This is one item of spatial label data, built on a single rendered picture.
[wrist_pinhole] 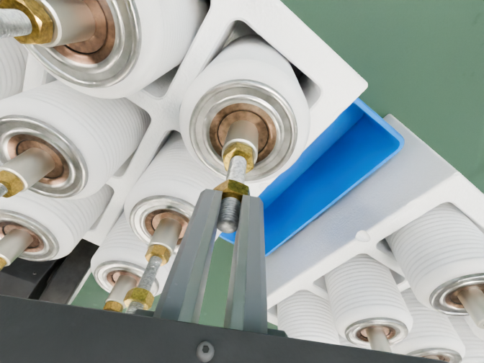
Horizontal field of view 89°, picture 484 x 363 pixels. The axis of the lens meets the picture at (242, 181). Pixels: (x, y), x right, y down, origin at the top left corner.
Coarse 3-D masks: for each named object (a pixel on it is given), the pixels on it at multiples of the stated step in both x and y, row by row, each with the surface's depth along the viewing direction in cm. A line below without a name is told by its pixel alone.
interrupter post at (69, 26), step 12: (36, 0) 11; (48, 0) 11; (60, 0) 12; (72, 0) 13; (48, 12) 11; (60, 12) 12; (72, 12) 12; (84, 12) 13; (60, 24) 12; (72, 24) 12; (84, 24) 13; (60, 36) 12; (72, 36) 13; (84, 36) 14
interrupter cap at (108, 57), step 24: (96, 0) 14; (120, 0) 13; (96, 24) 14; (120, 24) 14; (48, 48) 15; (72, 48) 15; (96, 48) 15; (120, 48) 15; (72, 72) 16; (96, 72) 15; (120, 72) 15
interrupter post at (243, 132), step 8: (240, 120) 17; (232, 128) 16; (240, 128) 16; (248, 128) 16; (256, 128) 17; (232, 136) 15; (240, 136) 15; (248, 136) 15; (256, 136) 16; (224, 144) 15; (232, 144) 15; (248, 144) 15; (256, 144) 15; (256, 152) 15
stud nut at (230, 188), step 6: (228, 180) 11; (234, 180) 11; (222, 186) 11; (228, 186) 11; (234, 186) 11; (240, 186) 11; (246, 186) 11; (228, 192) 11; (234, 192) 11; (240, 192) 11; (246, 192) 11; (222, 198) 11; (240, 198) 11
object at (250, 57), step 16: (224, 48) 27; (240, 48) 20; (256, 48) 20; (272, 48) 23; (224, 64) 15; (240, 64) 15; (256, 64) 15; (272, 64) 16; (288, 64) 21; (208, 80) 16; (224, 80) 15; (256, 80) 15; (272, 80) 15; (288, 80) 16; (192, 96) 16; (288, 96) 16; (304, 96) 16; (304, 112) 17; (304, 128) 17; (304, 144) 18; (288, 160) 18; (272, 176) 20
